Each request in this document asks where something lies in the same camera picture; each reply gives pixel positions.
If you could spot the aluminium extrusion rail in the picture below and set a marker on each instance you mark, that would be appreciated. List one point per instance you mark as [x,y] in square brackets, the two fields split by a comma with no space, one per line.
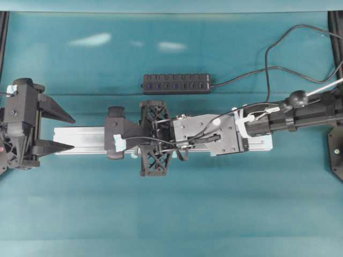
[90,140]

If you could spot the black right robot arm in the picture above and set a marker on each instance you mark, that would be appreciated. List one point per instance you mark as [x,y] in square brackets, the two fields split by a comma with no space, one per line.
[229,133]

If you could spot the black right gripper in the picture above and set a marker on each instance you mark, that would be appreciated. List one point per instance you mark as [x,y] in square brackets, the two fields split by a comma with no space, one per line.
[152,138]

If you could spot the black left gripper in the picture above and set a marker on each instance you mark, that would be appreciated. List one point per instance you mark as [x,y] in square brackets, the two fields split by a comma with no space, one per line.
[20,126]

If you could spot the black table frame rail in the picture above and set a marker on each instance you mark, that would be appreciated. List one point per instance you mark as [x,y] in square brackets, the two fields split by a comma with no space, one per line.
[335,27]

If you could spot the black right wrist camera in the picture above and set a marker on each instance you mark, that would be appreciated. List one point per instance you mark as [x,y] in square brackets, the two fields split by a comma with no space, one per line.
[114,143]

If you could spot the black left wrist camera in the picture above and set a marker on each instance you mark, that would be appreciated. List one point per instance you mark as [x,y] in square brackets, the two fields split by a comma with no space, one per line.
[13,88]

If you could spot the black USB hub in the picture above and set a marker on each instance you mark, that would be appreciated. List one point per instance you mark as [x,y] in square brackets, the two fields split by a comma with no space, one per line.
[167,84]

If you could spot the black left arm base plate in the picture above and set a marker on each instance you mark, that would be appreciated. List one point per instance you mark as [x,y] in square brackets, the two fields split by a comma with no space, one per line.
[3,158]

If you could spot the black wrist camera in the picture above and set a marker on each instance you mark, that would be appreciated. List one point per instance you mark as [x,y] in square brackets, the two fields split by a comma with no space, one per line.
[114,143]
[13,88]

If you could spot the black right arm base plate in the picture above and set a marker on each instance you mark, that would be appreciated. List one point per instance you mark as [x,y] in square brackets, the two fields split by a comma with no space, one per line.
[334,140]

